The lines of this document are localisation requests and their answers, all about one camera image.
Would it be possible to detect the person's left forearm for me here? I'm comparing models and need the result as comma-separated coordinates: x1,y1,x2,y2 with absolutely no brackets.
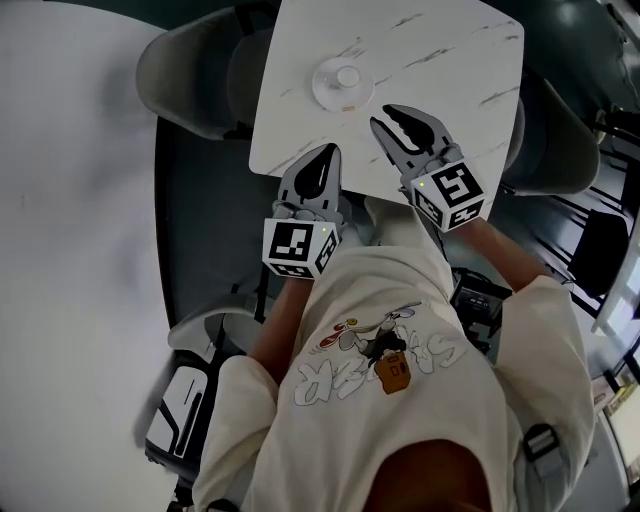
248,273,322,387

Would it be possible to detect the grey strap with black buckle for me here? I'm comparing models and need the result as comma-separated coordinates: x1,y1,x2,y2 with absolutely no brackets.
521,421,570,482

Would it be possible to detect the white cup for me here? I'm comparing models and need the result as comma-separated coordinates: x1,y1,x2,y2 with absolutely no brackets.
334,66,361,91

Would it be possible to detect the person's right forearm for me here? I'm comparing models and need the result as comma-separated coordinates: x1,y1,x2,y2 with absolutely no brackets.
463,216,552,294

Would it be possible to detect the black chair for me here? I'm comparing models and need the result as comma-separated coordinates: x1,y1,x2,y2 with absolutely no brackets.
568,208,632,297

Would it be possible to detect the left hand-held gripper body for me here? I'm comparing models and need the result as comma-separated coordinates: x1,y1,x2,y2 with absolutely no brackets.
262,197,352,281

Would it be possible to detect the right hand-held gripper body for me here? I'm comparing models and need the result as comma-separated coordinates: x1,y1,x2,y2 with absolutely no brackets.
397,143,488,234

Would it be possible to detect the cream printed t-shirt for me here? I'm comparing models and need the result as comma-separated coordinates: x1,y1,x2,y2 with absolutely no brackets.
191,195,599,512

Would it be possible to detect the black box device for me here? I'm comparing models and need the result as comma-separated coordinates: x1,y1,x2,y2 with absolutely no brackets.
448,268,507,346

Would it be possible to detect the white round dish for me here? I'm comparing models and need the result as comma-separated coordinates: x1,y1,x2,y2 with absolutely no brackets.
311,55,378,113

